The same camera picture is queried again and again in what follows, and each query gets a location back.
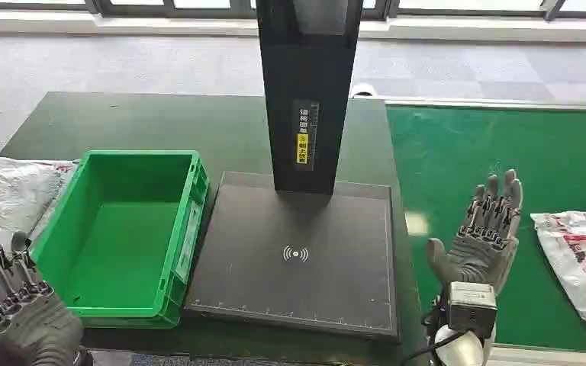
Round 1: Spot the green conveyor belt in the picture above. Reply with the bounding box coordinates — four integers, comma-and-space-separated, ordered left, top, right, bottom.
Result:
385, 103, 586, 356

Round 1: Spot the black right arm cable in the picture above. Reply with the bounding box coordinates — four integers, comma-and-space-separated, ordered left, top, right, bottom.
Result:
400, 329, 470, 366

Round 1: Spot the black scanner base plate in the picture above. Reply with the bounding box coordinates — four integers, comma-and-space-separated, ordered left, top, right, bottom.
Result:
183, 171, 401, 345

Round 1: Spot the green plastic crate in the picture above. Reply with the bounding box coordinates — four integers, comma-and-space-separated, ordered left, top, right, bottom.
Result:
31, 149, 210, 330

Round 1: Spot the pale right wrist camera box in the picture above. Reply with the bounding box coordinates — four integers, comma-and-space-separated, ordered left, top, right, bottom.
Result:
446, 281, 499, 340

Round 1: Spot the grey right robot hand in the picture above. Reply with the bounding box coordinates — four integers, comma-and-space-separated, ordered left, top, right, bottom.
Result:
426, 169, 524, 295

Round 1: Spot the white plastic parcel bag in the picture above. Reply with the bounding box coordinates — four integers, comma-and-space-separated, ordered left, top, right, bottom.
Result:
0, 155, 66, 241

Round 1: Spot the white parcel with black print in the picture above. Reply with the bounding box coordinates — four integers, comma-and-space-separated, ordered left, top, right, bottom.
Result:
29, 159, 80, 241

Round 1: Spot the silver conveyor frame rail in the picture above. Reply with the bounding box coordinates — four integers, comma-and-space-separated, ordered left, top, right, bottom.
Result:
376, 95, 586, 112

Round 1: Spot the white parcel with red print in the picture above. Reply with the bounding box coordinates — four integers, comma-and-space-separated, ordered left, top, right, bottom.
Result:
530, 210, 586, 340

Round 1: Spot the small white object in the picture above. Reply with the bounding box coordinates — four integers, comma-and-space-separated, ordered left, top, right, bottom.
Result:
349, 82, 377, 99

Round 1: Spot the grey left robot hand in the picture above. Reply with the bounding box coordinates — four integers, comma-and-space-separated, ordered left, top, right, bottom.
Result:
0, 224, 85, 366

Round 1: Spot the dark window frame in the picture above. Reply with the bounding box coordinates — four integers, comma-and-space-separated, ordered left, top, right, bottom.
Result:
0, 0, 586, 22

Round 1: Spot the black scanner column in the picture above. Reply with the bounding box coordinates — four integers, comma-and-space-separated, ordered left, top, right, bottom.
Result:
255, 0, 365, 197

